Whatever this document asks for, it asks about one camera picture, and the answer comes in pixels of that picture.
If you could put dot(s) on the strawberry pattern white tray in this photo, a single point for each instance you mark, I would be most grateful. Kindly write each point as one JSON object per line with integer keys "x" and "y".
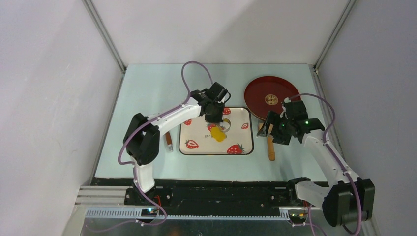
{"x": 195, "y": 137}

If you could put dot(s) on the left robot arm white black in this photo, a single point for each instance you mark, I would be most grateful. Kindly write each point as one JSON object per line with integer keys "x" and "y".
{"x": 141, "y": 141}

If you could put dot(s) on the metal scraper wooden handle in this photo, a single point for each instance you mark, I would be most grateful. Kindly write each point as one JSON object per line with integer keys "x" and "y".
{"x": 169, "y": 142}

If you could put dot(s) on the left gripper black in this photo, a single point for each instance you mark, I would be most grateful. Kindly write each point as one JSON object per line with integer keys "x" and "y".
{"x": 219, "y": 118}

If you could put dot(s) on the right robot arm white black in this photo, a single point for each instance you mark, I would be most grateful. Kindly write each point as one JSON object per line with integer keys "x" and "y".
{"x": 332, "y": 169}

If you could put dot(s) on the yellow dough piece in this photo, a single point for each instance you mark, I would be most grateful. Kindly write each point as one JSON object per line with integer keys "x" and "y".
{"x": 218, "y": 134}

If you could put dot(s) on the aluminium frame rail front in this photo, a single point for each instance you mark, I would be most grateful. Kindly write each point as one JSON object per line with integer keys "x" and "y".
{"x": 109, "y": 201}

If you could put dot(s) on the round red plate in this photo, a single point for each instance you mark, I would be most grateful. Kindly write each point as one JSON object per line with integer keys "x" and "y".
{"x": 266, "y": 93}

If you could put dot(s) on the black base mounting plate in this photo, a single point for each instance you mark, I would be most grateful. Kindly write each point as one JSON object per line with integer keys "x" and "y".
{"x": 217, "y": 198}

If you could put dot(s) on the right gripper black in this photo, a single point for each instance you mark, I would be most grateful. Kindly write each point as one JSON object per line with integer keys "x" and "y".
{"x": 273, "y": 118}

